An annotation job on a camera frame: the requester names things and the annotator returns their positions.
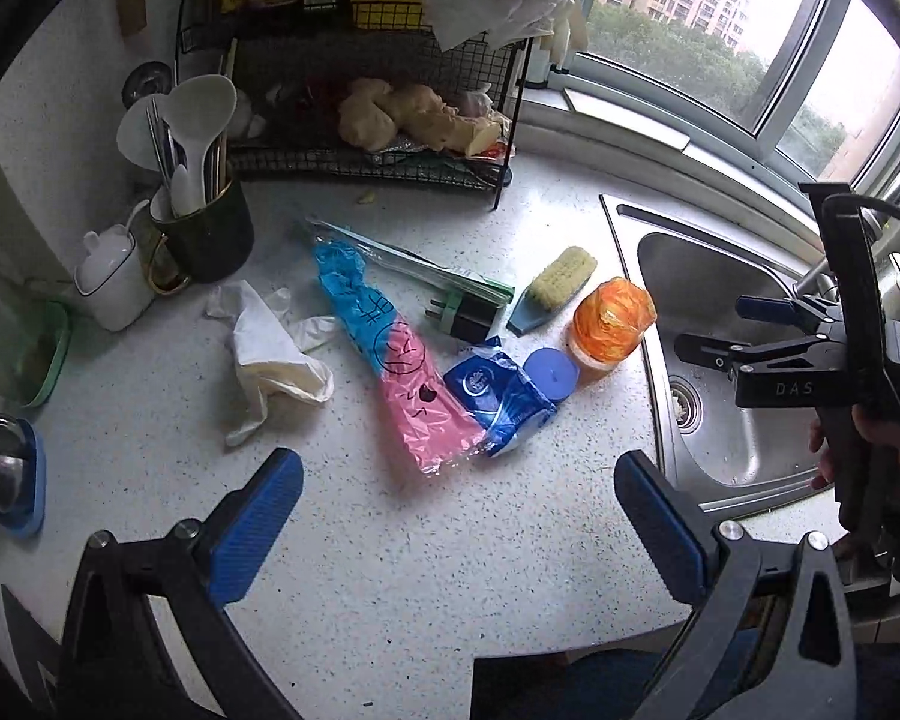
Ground person's right hand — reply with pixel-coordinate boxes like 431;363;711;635
808;400;900;504

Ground small black cube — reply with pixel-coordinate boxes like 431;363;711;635
425;289;500;344

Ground pink blue plastic bag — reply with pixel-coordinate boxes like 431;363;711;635
313;241;486;475

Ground black wire rack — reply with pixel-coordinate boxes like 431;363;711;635
175;0;530;205

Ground ginger roots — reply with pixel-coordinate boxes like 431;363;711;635
338;78;510;158

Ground white ceramic sugar pot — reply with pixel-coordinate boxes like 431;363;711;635
73;224;155;333

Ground orange plastic cup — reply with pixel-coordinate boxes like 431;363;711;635
567;277;656;376

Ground dark utensil holder mug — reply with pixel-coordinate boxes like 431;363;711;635
146;177;255;298

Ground window frame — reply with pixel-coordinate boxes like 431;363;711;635
546;0;900;202

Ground white rice spoon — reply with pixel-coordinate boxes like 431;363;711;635
115;73;241;220

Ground clear green blister package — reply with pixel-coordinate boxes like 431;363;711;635
304;216;515;307

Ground blue round lid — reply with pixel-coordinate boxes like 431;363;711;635
523;348;580;403

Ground white plastic bag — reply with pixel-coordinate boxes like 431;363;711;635
422;0;589;65

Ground yellow bristle scrub brush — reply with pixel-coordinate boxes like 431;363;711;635
507;245;598;337

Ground white tissue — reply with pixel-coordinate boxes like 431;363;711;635
205;280;343;449

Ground blue coaster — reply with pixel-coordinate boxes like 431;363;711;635
0;419;46;539

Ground blue white plastic wrapper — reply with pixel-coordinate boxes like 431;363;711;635
443;337;557;457

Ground stainless steel sink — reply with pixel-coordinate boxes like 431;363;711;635
600;195;816;517

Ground green coaster tray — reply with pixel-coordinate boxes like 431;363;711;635
16;299;73;408

